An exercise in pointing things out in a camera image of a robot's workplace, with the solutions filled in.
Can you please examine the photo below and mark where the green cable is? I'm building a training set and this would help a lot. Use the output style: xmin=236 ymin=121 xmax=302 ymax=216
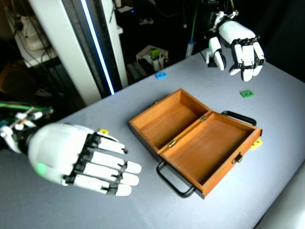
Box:
xmin=190 ymin=0 xmax=200 ymax=40

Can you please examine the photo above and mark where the white device with green part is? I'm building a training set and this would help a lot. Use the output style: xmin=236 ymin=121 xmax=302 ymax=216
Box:
xmin=135 ymin=44 xmax=171 ymax=72

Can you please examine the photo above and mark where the white cable connector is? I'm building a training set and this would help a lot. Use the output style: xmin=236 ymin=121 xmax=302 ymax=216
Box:
xmin=185 ymin=38 xmax=196 ymax=57

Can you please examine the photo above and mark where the white column with light strip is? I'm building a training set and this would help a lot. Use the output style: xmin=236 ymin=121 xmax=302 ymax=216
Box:
xmin=28 ymin=0 xmax=129 ymax=105

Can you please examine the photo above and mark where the white plastic object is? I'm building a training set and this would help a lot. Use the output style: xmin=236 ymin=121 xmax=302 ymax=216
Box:
xmin=14 ymin=14 xmax=52 ymax=51

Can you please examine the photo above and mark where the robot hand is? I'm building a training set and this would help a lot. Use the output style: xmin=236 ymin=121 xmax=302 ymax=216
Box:
xmin=205 ymin=20 xmax=265 ymax=83
xmin=27 ymin=123 xmax=142 ymax=198

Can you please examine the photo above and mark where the black ribbed device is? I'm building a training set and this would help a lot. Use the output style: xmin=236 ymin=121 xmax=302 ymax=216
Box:
xmin=125 ymin=61 xmax=148 ymax=83

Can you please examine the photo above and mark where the green two-hole block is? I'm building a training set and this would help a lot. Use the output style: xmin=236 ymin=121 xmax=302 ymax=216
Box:
xmin=240 ymin=89 xmax=254 ymax=99

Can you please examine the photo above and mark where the wooden case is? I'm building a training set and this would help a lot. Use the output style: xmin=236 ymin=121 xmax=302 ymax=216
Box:
xmin=128 ymin=88 xmax=263 ymax=200

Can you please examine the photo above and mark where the grey table cloth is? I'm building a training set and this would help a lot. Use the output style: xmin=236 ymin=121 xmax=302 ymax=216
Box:
xmin=0 ymin=47 xmax=305 ymax=229

